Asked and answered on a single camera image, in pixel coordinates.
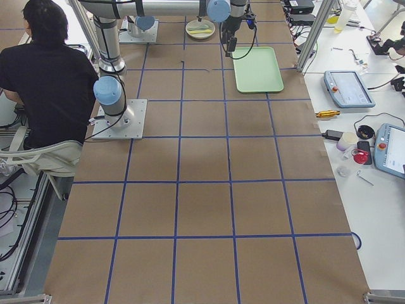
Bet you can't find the white round plate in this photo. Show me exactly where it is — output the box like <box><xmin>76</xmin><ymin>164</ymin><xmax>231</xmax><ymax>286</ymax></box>
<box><xmin>185</xmin><ymin>19</ymin><xmax>216</xmax><ymax>39</ymax></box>

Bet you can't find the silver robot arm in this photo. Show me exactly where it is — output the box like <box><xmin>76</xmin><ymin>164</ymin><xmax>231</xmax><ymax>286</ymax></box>
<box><xmin>92</xmin><ymin>11</ymin><xmax>158</xmax><ymax>139</ymax></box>
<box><xmin>81</xmin><ymin>1</ymin><xmax>231</xmax><ymax>22</ymax></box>

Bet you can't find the yellow plastic fork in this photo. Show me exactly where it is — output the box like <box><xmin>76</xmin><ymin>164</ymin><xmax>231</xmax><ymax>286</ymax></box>
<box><xmin>188</xmin><ymin>29</ymin><xmax>213</xmax><ymax>35</ymax></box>

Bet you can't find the mint green tray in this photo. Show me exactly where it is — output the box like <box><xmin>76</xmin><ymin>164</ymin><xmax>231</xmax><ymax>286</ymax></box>
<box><xmin>232</xmin><ymin>46</ymin><xmax>284</xmax><ymax>93</ymax></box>

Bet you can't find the upper blue teach pendant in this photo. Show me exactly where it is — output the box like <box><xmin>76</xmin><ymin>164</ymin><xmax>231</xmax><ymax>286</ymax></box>
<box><xmin>323</xmin><ymin>70</ymin><xmax>375</xmax><ymax>108</ymax></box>

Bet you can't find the blue teach pendant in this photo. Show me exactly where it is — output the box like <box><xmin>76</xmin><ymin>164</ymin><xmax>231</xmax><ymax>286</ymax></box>
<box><xmin>374</xmin><ymin>123</ymin><xmax>404</xmax><ymax>179</ymax></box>
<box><xmin>323</xmin><ymin>70</ymin><xmax>375</xmax><ymax>108</ymax></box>

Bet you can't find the black power adapter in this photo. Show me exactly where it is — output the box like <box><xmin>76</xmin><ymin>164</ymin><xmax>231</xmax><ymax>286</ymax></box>
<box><xmin>321</xmin><ymin>129</ymin><xmax>343</xmax><ymax>141</ymax></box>

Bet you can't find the white cup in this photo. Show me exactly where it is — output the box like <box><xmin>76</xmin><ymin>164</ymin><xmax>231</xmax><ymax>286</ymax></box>
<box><xmin>336</xmin><ymin>132</ymin><xmax>358</xmax><ymax>151</ymax></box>

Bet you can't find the person in black shirt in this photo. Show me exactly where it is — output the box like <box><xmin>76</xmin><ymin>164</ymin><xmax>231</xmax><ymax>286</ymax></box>
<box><xmin>1</xmin><ymin>1</ymin><xmax>99</xmax><ymax>149</ymax></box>

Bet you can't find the black smartphone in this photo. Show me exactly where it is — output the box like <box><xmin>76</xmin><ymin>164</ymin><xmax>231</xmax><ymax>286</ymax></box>
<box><xmin>356</xmin><ymin>141</ymin><xmax>373</xmax><ymax>166</ymax></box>

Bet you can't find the red round object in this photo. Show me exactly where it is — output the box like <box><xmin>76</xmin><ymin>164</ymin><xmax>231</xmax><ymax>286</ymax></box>
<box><xmin>351</xmin><ymin>149</ymin><xmax>370</xmax><ymax>165</ymax></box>

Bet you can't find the lower blue teach pendant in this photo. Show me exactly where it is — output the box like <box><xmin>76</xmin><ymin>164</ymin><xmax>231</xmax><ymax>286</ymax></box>
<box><xmin>374</xmin><ymin>123</ymin><xmax>404</xmax><ymax>179</ymax></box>

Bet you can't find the white office chair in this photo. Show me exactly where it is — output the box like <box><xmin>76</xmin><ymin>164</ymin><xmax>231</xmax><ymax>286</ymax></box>
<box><xmin>1</xmin><ymin>126</ymin><xmax>82</xmax><ymax>200</ymax></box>

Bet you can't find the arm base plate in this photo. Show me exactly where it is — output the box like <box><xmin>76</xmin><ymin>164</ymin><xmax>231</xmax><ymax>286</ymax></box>
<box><xmin>91</xmin><ymin>99</ymin><xmax>147</xmax><ymax>140</ymax></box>
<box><xmin>118</xmin><ymin>20</ymin><xmax>159</xmax><ymax>44</ymax></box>

